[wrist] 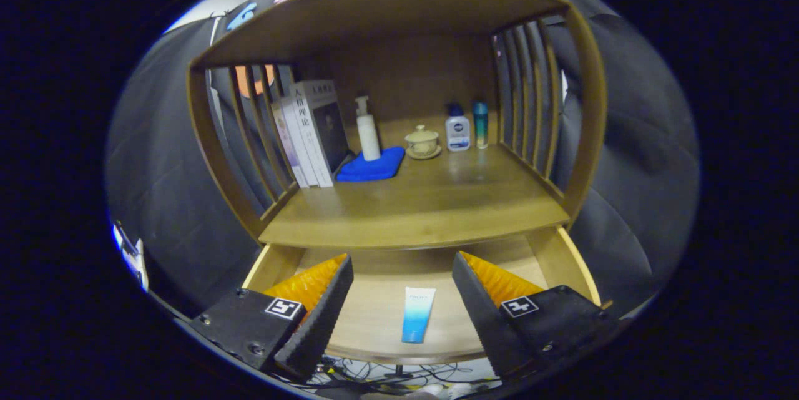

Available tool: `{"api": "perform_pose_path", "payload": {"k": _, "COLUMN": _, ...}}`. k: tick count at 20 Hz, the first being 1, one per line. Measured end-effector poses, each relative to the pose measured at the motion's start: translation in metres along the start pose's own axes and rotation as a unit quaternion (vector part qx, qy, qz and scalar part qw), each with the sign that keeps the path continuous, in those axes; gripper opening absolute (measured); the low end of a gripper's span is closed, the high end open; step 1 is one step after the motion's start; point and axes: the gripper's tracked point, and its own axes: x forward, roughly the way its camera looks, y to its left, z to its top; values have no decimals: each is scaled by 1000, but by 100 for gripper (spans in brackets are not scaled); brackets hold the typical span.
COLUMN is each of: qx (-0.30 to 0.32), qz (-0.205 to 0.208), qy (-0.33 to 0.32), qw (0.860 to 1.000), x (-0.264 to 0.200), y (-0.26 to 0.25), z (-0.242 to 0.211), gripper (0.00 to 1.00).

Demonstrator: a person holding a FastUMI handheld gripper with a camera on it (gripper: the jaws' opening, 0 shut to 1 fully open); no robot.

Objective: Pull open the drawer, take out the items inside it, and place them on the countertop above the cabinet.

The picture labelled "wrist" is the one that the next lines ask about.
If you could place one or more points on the teal slim bottle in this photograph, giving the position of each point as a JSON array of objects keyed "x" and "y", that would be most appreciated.
[{"x": 480, "y": 128}]

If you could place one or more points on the white rounded floor object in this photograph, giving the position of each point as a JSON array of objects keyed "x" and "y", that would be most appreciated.
[{"x": 437, "y": 391}]

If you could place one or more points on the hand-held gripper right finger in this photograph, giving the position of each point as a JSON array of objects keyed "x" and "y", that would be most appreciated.
[{"x": 484, "y": 319}]

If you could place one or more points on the grey portrait book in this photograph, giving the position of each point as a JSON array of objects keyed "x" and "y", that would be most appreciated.
[{"x": 328, "y": 128}]

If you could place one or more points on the blue and white cosmetic tube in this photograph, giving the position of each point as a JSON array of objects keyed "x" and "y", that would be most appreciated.
[{"x": 417, "y": 319}]

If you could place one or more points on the wooden countertop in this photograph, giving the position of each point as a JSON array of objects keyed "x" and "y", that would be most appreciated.
[{"x": 437, "y": 206}]

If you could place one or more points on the beige lidded teacup with saucer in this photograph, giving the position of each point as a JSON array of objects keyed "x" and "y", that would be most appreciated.
[{"x": 422, "y": 143}]

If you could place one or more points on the white book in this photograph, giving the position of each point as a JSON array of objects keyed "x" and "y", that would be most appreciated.
[{"x": 301, "y": 144}]

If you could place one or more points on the white pump bottle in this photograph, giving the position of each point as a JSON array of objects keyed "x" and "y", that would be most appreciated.
[{"x": 368, "y": 138}]

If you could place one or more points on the blue folded cloth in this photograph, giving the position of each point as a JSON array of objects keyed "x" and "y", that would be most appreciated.
[{"x": 371, "y": 169}]

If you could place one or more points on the white side furniture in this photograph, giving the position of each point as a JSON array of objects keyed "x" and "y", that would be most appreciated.
[{"x": 131, "y": 256}]

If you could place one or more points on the wooden cabinet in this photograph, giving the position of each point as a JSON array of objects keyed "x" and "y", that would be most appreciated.
[{"x": 387, "y": 7}]

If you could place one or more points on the white lotion bottle blue cap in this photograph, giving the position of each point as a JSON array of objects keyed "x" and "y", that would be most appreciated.
[{"x": 457, "y": 133}]

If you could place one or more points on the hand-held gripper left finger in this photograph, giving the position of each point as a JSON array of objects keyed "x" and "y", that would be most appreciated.
[{"x": 318, "y": 319}]

